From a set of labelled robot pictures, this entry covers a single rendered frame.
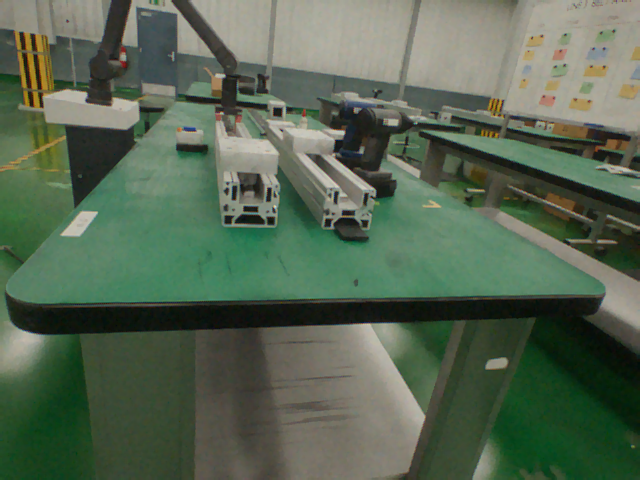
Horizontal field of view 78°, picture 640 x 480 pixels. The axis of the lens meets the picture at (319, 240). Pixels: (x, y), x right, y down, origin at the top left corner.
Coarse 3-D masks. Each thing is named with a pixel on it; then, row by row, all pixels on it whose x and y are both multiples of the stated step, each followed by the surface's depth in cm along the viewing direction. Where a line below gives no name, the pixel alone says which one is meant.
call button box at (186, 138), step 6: (180, 132) 124; (186, 132) 124; (192, 132) 126; (198, 132) 127; (180, 138) 124; (186, 138) 125; (192, 138) 125; (198, 138) 126; (180, 144) 125; (186, 144) 126; (192, 144) 126; (198, 144) 126; (204, 144) 130; (180, 150) 126; (186, 150) 126; (192, 150) 127; (198, 150) 127
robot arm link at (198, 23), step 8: (176, 0) 136; (184, 0) 136; (176, 8) 138; (184, 8) 137; (192, 8) 137; (184, 16) 138; (192, 16) 138; (200, 16) 138; (192, 24) 139; (200, 24) 139; (208, 24) 140; (200, 32) 140; (208, 32) 140; (208, 40) 141; (216, 40) 141; (208, 48) 143; (216, 48) 142; (224, 48) 142; (216, 56) 143; (224, 56) 143; (232, 56) 143
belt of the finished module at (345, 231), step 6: (336, 222) 79; (342, 222) 80; (348, 222) 80; (354, 222) 81; (336, 228) 77; (342, 228) 77; (348, 228) 77; (354, 228) 77; (360, 228) 78; (342, 234) 74; (348, 234) 74; (354, 234) 74; (360, 234) 75
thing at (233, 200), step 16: (224, 128) 128; (240, 128) 129; (224, 176) 72; (272, 176) 76; (224, 192) 71; (240, 192) 78; (256, 192) 79; (272, 192) 72; (224, 208) 72; (240, 208) 72; (256, 208) 75; (272, 208) 77; (224, 224) 72; (240, 224) 73; (256, 224) 74; (272, 224) 75
